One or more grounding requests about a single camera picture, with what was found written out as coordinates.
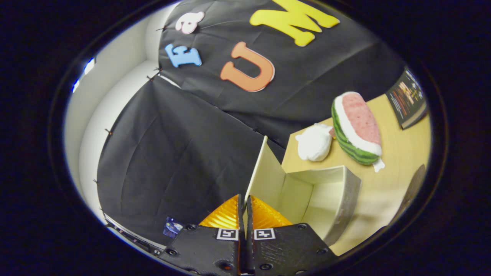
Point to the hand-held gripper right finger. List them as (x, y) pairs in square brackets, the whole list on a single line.
[(284, 249)]

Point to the white plush toy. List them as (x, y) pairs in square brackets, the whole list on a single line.
[(314, 143)]

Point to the watermelon slice plush toy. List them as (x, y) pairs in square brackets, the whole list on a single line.
[(358, 122)]

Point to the black cover book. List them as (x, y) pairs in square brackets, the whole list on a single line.
[(406, 97)]

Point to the brown fuzzy shoe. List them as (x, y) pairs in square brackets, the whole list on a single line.
[(413, 188)]

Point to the small blue printed object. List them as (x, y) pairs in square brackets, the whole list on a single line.
[(172, 227)]

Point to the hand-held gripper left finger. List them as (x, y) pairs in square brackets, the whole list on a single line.
[(207, 249)]

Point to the grey storage box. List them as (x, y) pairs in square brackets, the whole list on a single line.
[(322, 199)]

